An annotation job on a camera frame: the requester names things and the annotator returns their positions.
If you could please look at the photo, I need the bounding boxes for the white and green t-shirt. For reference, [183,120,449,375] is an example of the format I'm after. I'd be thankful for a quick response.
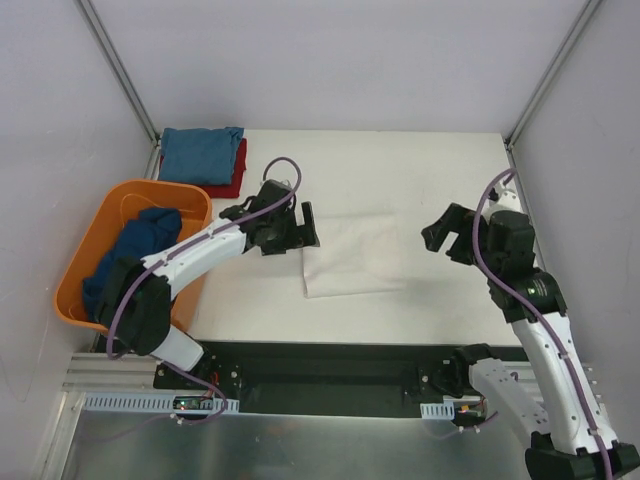
[302,214,404,299]

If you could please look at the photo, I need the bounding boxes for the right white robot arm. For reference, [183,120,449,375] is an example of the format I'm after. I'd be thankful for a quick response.
[421,189,639,479]

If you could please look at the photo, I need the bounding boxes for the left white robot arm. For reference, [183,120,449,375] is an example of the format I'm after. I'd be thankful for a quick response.
[95,180,320,389]

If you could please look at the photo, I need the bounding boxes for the folded red t-shirt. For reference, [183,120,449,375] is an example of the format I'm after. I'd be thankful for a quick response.
[158,135,248,199]

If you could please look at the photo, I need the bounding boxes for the orange plastic basket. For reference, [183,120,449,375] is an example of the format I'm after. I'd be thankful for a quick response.
[53,179,212,335]

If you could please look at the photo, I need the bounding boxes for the folded light blue t-shirt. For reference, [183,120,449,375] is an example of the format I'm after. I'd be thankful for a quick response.
[158,127,244,186]

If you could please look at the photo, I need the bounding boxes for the dark blue t-shirt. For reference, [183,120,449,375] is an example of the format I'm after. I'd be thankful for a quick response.
[82,207,182,321]

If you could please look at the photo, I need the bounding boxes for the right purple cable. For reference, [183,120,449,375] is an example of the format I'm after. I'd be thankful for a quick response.
[422,168,616,480]

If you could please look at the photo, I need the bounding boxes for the purple cable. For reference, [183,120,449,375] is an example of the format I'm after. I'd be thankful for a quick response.
[422,168,616,480]
[106,157,304,441]

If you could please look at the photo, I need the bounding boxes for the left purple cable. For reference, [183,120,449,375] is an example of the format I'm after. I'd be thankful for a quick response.
[106,157,304,441]

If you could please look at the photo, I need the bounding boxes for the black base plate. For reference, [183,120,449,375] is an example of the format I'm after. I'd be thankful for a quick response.
[94,334,571,419]

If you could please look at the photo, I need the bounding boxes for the right white cable duct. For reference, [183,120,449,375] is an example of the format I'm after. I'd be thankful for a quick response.
[420,401,456,421]

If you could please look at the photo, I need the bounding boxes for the white cable duct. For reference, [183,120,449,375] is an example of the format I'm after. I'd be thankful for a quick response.
[420,401,456,421]
[83,392,240,416]

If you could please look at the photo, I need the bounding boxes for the aluminium front rail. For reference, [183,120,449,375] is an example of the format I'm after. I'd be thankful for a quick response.
[62,353,605,406]

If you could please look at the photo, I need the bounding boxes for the left white cable duct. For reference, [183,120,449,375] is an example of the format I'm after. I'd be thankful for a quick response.
[83,392,240,416]

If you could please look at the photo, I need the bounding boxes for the right aluminium frame post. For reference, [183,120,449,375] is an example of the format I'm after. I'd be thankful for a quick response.
[504,0,605,152]

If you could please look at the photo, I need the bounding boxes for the aluminium frame post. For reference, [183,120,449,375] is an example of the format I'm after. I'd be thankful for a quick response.
[504,0,605,152]
[74,0,161,146]

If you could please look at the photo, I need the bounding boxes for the left aluminium frame post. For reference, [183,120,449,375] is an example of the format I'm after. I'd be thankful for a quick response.
[74,0,161,146]

